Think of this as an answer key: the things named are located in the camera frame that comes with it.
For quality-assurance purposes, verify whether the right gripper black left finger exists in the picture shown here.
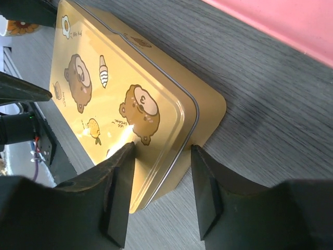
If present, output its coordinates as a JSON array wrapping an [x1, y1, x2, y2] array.
[[1, 143, 135, 249]]

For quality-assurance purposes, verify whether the pink tray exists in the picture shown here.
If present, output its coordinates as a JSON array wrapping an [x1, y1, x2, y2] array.
[[207, 0, 332, 67]]

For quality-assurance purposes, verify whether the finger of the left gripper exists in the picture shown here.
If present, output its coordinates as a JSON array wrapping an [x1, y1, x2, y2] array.
[[0, 72, 52, 105]]

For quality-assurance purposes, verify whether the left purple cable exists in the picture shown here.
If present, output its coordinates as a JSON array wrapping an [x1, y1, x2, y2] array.
[[30, 151, 42, 183]]

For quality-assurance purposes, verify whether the gold cookie tin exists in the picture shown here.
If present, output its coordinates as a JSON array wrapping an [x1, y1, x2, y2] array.
[[81, 6, 226, 213]]

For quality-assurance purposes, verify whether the white bowl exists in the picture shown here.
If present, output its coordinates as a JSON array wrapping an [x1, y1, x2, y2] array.
[[0, 15, 42, 37]]

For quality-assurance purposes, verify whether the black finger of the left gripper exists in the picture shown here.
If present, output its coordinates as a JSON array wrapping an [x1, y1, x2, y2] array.
[[0, 0, 57, 27]]

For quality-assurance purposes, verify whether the silver tin lid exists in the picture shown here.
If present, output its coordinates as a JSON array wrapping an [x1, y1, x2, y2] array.
[[50, 1, 199, 213]]

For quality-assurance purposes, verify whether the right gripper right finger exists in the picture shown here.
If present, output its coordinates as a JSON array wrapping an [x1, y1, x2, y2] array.
[[191, 145, 332, 249]]

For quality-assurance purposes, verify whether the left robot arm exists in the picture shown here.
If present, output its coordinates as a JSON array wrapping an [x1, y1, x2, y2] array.
[[1, 1, 57, 150]]

